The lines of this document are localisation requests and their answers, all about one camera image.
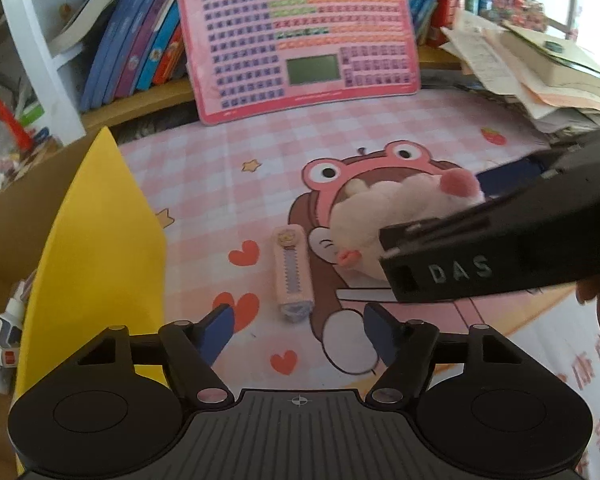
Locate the pink checkered tablecloth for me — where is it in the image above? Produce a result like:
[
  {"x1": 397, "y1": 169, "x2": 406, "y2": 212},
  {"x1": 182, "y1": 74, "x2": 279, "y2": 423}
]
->
[{"x1": 117, "y1": 90, "x2": 546, "y2": 391}]

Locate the white desk mat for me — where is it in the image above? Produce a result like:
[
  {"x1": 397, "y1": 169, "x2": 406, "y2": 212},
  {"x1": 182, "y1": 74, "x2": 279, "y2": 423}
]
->
[{"x1": 512, "y1": 286, "x2": 600, "y2": 479}]

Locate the pink toy learning tablet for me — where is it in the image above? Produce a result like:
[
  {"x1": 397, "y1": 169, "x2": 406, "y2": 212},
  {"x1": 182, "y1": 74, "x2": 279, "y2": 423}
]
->
[{"x1": 178, "y1": 0, "x2": 420, "y2": 126}]

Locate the yellow cardboard box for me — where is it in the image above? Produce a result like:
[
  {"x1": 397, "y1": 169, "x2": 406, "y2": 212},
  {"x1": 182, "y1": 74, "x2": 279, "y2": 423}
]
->
[{"x1": 0, "y1": 129, "x2": 166, "y2": 479}]

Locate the small white red box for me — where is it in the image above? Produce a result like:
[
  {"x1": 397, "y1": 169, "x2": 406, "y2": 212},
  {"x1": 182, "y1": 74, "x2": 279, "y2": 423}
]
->
[{"x1": 0, "y1": 312, "x2": 22, "y2": 394}]

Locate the pink plush pig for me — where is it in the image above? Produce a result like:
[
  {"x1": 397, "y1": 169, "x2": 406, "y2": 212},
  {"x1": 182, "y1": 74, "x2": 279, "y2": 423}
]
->
[{"x1": 329, "y1": 168, "x2": 484, "y2": 281}]

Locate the stack of papers and books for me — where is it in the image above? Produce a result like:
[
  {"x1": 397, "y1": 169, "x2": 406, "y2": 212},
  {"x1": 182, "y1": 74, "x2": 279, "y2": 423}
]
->
[{"x1": 441, "y1": 10, "x2": 600, "y2": 138}]

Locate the row of blue books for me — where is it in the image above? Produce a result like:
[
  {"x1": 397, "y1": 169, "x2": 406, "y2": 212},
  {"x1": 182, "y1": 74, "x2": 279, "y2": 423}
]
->
[{"x1": 79, "y1": 0, "x2": 169, "y2": 113}]

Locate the pen holder with pens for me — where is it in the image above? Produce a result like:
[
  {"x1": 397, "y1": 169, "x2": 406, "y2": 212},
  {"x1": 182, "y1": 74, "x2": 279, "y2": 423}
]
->
[{"x1": 0, "y1": 73, "x2": 58, "y2": 191}]

